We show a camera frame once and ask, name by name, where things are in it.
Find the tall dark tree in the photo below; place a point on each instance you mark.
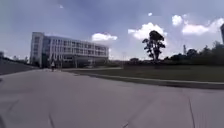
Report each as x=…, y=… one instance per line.
x=154, y=41

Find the grass area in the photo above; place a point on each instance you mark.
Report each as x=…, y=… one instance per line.
x=166, y=72

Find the grey concrete slab pavement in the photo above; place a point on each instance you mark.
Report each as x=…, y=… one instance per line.
x=83, y=100

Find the dark stepped embankment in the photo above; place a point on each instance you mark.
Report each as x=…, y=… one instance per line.
x=11, y=66

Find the row of trees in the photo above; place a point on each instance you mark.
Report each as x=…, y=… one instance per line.
x=203, y=56

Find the grey concrete kerb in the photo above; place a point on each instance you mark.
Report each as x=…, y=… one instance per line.
x=160, y=82

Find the person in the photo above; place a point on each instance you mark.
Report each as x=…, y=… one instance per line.
x=52, y=65

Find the white multi-storey building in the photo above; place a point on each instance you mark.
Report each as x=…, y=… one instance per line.
x=66, y=48

